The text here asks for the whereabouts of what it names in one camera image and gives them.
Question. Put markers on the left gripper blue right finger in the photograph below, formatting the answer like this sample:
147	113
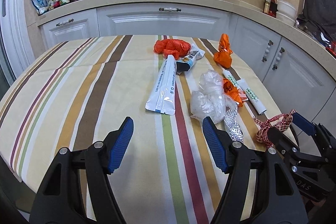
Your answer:
216	148

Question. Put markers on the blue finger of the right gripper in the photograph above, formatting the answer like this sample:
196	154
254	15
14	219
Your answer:
282	143
302	123

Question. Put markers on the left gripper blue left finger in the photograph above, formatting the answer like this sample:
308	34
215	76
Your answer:
117	142

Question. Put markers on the silver foil wrapper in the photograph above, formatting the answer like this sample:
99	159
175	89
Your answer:
232	127

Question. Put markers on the clear plastic bag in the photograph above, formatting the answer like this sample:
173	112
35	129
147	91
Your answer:
211	101

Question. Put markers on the white green sachet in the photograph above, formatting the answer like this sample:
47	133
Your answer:
251	95
227	74

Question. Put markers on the small orange bag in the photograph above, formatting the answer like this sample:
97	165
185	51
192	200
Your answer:
232	91

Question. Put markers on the long white blue pouch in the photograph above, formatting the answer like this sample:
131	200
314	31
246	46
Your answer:
162	96

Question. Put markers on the white snack tube wrapper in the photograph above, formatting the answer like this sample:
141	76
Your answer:
185	63

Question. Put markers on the tall orange knotted bag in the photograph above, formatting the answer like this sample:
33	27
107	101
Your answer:
223	55

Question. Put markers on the red plastic bag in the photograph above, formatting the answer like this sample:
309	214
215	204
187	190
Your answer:
175	47

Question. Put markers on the striped tablecloth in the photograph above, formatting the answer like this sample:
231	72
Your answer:
104	130

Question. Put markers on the red dish rack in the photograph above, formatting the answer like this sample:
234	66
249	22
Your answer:
332	48

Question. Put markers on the stacked white bowls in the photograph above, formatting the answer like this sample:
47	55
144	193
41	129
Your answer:
286	12

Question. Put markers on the dark sauce bottle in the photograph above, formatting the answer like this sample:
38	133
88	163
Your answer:
266	6

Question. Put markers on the blue white salt bag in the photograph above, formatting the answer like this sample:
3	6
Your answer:
41	6

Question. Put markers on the cabinet door handle right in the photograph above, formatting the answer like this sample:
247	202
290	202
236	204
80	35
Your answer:
278	58

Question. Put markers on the cabinet door handle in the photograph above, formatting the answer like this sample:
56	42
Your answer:
267	51
278	58

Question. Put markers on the cabinet door handle left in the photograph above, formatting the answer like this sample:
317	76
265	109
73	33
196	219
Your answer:
267	51

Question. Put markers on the drawer handle left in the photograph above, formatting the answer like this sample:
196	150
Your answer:
64	22

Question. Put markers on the drawer handle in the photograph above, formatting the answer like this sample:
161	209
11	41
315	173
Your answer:
170	9
64	22

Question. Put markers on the drawer handle centre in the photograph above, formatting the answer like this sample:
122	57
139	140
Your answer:
170	9

